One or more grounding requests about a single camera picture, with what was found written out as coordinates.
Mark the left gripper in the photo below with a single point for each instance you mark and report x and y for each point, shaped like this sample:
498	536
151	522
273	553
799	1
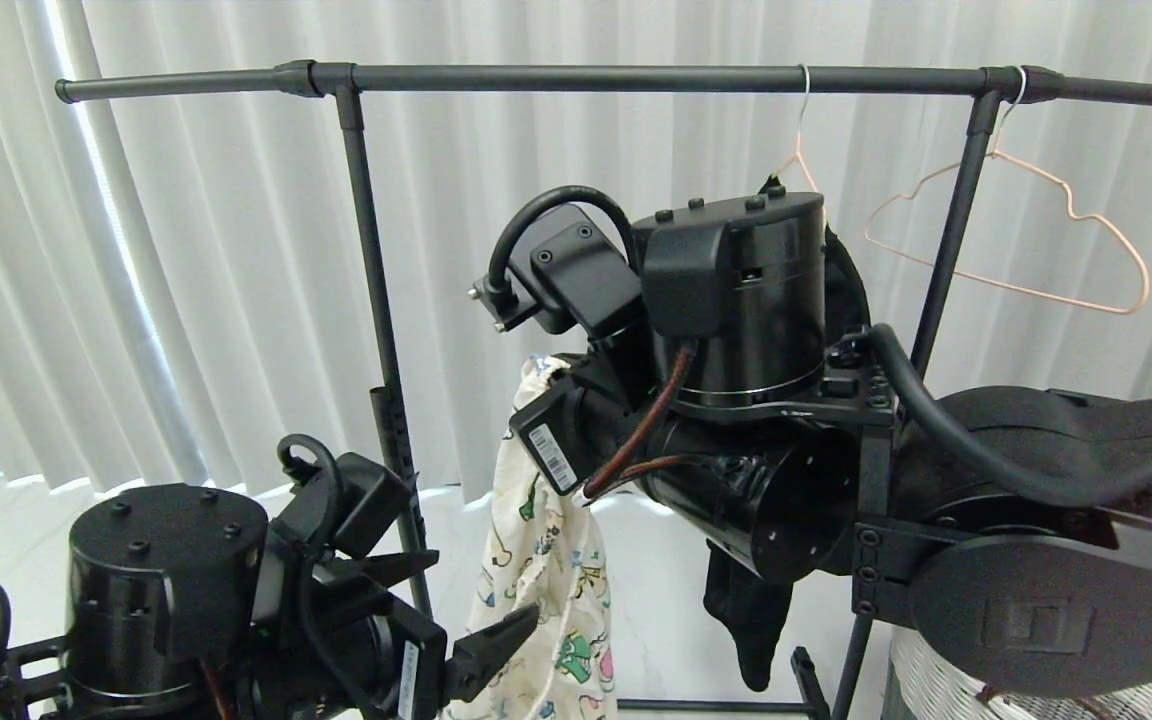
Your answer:
376	660

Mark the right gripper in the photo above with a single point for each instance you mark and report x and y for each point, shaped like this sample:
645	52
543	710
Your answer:
596	430

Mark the cream printed garment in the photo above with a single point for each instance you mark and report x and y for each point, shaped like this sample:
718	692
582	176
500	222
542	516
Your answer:
546	580

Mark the black short-sleeved shirt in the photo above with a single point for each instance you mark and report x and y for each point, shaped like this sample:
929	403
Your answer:
751	630

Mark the pink clothes hanger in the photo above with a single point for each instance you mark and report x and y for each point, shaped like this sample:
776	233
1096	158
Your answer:
1016	287
802	165

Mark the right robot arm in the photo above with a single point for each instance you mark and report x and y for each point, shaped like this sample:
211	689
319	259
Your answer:
1036	560

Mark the black clothes rack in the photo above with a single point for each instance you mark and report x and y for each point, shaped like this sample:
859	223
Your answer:
586	78

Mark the white laundry basket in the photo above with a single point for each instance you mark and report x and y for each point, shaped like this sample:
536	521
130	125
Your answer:
936	690

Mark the white curtain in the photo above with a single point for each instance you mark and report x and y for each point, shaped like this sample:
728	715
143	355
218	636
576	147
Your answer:
186	250

